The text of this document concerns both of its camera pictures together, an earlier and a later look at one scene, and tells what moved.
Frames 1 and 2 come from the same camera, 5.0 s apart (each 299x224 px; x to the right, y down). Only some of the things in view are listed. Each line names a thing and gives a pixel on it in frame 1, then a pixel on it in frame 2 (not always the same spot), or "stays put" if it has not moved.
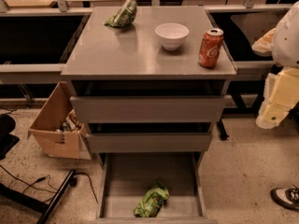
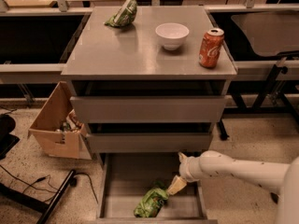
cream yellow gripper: x=287 y=41 → x=186 y=169
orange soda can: x=210 y=47 stays put
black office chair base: x=7 y=139 stays put
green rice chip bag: x=152 y=202 stays put
